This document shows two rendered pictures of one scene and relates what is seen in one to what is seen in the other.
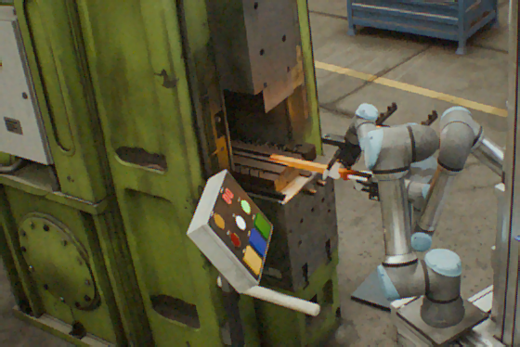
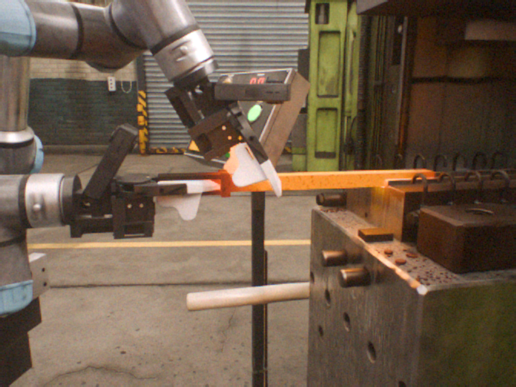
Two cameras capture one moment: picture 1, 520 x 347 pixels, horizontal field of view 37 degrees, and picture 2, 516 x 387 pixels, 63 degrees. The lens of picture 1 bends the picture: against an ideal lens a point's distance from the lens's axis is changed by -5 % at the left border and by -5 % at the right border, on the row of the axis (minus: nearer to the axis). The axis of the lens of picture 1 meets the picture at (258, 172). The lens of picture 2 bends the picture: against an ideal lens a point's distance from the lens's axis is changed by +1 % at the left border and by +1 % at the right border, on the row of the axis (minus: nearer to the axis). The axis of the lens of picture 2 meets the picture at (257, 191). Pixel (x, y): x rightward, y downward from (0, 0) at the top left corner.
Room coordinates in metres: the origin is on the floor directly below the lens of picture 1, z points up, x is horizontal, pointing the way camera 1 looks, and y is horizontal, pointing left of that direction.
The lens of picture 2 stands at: (3.07, -0.77, 1.13)
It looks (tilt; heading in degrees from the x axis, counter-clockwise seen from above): 13 degrees down; 130
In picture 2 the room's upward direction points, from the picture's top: straight up
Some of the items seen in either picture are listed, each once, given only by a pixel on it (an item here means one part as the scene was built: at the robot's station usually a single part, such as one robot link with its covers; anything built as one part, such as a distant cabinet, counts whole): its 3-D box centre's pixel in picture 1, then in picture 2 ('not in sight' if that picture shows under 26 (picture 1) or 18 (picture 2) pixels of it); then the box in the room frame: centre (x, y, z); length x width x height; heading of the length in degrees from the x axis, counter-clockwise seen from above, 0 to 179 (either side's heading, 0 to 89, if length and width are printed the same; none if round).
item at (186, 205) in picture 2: not in sight; (189, 200); (2.62, -0.39, 0.98); 0.09 x 0.03 x 0.06; 49
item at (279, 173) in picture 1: (245, 163); (478, 193); (2.90, 0.05, 0.96); 0.42 x 0.20 x 0.09; 52
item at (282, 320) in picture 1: (269, 293); not in sight; (2.95, 0.02, 0.23); 0.55 x 0.37 x 0.47; 52
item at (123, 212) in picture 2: (384, 187); (114, 203); (2.54, -0.46, 0.98); 0.12 x 0.08 x 0.09; 52
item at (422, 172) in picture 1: (402, 173); not in sight; (3.14, -0.65, 0.67); 0.40 x 0.30 x 0.02; 140
